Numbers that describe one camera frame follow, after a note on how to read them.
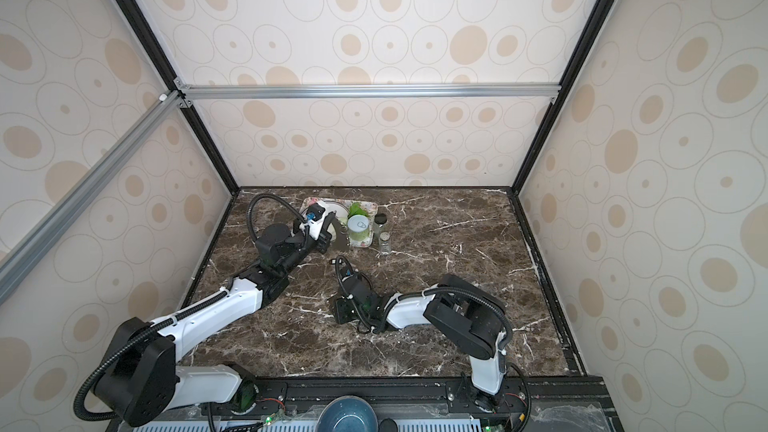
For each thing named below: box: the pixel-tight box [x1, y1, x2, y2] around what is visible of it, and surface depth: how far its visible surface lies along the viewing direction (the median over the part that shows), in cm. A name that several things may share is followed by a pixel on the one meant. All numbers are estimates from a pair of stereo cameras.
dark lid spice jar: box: [374, 213, 387, 230], surface depth 100 cm
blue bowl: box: [316, 395, 379, 432], surface depth 70 cm
